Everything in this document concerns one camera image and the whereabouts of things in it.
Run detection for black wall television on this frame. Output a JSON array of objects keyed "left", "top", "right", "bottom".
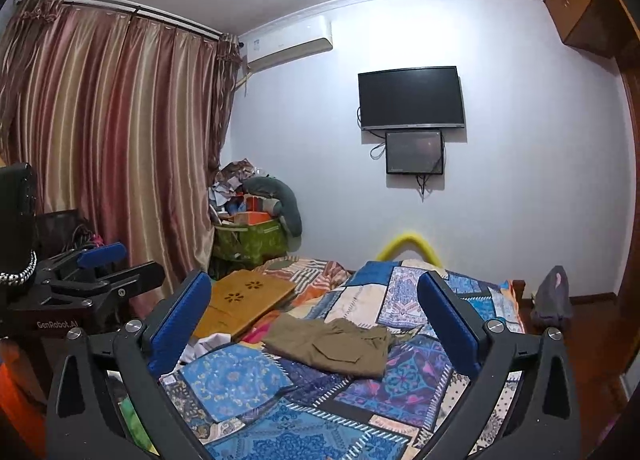
[{"left": 357, "top": 65, "right": 466, "bottom": 132}]

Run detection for grey backpack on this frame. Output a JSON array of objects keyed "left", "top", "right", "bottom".
[{"left": 530, "top": 265, "right": 575, "bottom": 329}]

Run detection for yellow foam bed guard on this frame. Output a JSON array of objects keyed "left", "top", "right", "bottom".
[{"left": 375, "top": 232, "right": 444, "bottom": 269}]

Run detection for khaki pants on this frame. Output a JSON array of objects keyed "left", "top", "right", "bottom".
[{"left": 262, "top": 313, "right": 397, "bottom": 382}]

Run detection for green storage box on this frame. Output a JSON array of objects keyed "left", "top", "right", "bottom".
[{"left": 213, "top": 217, "right": 289, "bottom": 267}]

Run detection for striped pink curtain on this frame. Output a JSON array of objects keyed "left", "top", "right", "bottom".
[{"left": 0, "top": 0, "right": 242, "bottom": 303}]

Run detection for curtain rod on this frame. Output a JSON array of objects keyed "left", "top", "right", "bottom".
[{"left": 14, "top": 0, "right": 247, "bottom": 49}]

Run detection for black bag with braided strap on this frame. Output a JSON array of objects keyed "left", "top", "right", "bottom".
[{"left": 0, "top": 162, "right": 40, "bottom": 287}]

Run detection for wooden lap desk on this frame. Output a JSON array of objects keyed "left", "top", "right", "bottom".
[{"left": 192, "top": 269, "right": 297, "bottom": 341}]

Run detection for small black wall monitor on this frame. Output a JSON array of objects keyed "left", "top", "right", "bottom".
[{"left": 384, "top": 129, "right": 445, "bottom": 175}]

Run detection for grey pillow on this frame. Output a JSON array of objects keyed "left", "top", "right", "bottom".
[{"left": 242, "top": 175, "right": 304, "bottom": 237}]

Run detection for pile of papers and boxes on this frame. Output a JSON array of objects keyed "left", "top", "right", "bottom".
[{"left": 209, "top": 157, "right": 282, "bottom": 227}]

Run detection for wooden door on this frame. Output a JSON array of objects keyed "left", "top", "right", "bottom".
[{"left": 616, "top": 40, "right": 640, "bottom": 341}]

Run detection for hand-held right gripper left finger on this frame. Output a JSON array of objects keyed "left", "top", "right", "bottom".
[{"left": 45, "top": 270, "right": 213, "bottom": 460}]

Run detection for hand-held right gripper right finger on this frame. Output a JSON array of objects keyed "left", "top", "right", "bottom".
[{"left": 416, "top": 271, "right": 584, "bottom": 460}]

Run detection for white cloth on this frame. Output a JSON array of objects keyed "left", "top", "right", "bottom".
[{"left": 179, "top": 332, "right": 267, "bottom": 367}]

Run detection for striped orange quilt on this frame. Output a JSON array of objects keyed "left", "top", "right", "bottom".
[{"left": 257, "top": 257, "right": 357, "bottom": 313}]

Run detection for pink cloth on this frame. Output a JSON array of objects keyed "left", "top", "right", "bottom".
[{"left": 242, "top": 323, "right": 273, "bottom": 343}]

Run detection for white air conditioner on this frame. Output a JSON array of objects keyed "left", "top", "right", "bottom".
[{"left": 240, "top": 16, "right": 334, "bottom": 74}]

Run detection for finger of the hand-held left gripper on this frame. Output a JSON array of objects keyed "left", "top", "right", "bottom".
[
  {"left": 34, "top": 242, "right": 128, "bottom": 290},
  {"left": 82, "top": 261, "right": 167, "bottom": 315}
]

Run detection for blue patchwork blanket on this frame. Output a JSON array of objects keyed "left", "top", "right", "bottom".
[{"left": 106, "top": 259, "right": 527, "bottom": 460}]

